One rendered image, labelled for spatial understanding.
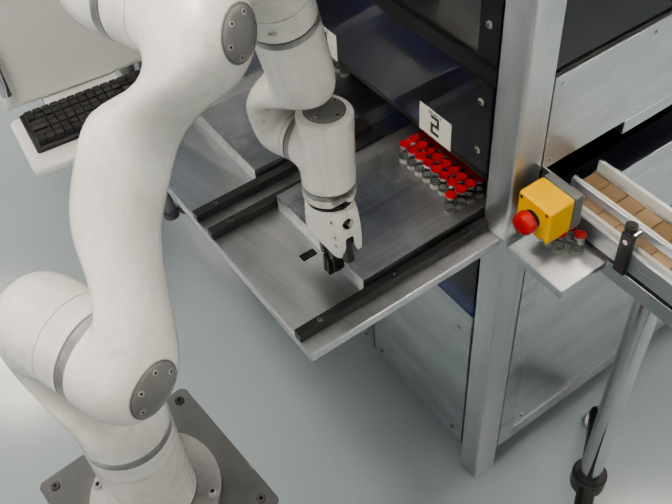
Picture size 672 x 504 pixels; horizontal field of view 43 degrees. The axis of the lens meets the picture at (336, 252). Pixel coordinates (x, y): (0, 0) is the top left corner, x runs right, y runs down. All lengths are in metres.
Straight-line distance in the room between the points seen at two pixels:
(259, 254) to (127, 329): 0.63
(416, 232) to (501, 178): 0.19
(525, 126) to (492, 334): 0.53
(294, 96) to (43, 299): 0.40
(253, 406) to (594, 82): 1.36
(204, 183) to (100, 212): 0.78
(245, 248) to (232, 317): 1.04
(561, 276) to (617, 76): 0.34
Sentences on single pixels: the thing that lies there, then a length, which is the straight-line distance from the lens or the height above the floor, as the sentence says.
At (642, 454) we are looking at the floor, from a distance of 2.35.
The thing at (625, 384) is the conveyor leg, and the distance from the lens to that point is 1.78.
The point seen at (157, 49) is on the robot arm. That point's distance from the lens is 0.83.
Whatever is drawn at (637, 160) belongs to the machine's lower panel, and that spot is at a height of 0.88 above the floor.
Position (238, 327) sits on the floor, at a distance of 2.53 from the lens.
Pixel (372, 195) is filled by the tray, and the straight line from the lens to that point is 1.59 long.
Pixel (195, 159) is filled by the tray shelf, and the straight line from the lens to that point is 1.72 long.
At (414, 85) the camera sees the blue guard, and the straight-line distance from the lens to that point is 1.53.
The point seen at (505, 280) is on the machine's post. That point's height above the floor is 0.77.
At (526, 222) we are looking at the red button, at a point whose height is 1.01.
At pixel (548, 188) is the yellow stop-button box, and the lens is 1.41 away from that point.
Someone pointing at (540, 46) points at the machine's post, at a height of 1.28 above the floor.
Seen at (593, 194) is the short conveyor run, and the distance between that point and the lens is 1.50.
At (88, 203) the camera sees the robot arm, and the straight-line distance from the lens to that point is 0.90.
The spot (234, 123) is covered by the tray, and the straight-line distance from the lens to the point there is 1.78.
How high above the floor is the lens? 2.00
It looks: 48 degrees down
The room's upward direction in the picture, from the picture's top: 5 degrees counter-clockwise
